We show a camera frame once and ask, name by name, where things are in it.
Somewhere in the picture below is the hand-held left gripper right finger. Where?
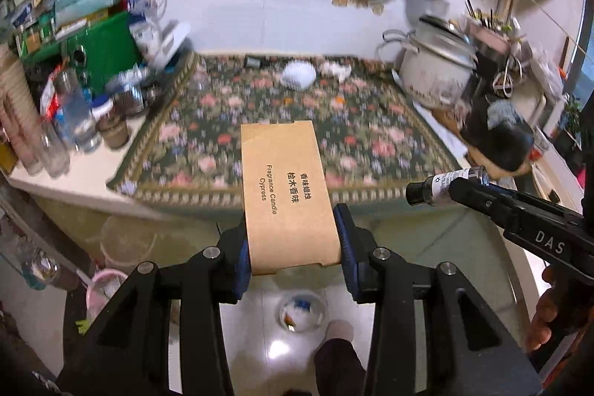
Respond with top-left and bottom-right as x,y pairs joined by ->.
333,203 -> 544,396

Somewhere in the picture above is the white bowl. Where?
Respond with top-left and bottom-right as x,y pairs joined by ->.
277,290 -> 326,334

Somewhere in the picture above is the clear bottle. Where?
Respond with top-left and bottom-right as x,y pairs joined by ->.
56,73 -> 103,154

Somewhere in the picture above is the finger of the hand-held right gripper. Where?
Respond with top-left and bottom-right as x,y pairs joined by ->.
448,178 -> 527,221

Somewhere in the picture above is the lower kitchen cabinet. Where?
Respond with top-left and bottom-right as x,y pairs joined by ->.
32,192 -> 534,350

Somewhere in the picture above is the pink utensil holder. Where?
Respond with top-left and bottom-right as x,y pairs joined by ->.
464,11 -> 521,63

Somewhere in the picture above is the pink stack of cups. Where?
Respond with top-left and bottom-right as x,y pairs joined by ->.
0,46 -> 46,168

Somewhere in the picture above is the person's right hand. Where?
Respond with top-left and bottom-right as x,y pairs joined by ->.
524,266 -> 565,353

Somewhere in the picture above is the white rice cooker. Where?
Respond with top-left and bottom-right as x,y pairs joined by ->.
383,16 -> 479,111

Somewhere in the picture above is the brown lidded jar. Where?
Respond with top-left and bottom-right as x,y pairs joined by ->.
95,106 -> 130,150

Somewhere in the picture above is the blue grey rag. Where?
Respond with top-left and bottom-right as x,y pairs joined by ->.
487,101 -> 525,128

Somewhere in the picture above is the pink basin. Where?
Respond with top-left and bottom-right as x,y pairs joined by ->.
86,270 -> 129,323

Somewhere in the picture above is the brown cardboard box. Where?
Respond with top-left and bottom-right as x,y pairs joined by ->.
240,120 -> 343,277

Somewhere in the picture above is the dark bottle with white label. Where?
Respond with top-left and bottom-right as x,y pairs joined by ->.
406,166 -> 489,207

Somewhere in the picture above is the potted plant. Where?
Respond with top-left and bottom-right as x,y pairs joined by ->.
559,94 -> 584,151

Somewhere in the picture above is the floral cloth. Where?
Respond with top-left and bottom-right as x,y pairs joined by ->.
107,53 -> 469,212

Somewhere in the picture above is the clear plastic bucket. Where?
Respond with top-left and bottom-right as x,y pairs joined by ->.
99,215 -> 157,277

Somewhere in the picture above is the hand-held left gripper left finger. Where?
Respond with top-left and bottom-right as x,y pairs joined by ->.
56,220 -> 254,396

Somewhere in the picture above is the person's leg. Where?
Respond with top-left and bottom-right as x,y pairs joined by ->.
314,321 -> 367,396

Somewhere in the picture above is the drinking glass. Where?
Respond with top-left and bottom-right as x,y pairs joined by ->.
39,118 -> 71,178

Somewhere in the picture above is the black pot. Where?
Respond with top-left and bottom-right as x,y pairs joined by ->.
464,104 -> 535,172

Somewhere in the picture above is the white plastic bag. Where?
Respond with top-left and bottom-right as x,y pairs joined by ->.
529,48 -> 565,100

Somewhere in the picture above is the green box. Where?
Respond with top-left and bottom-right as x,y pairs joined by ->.
21,12 -> 146,98

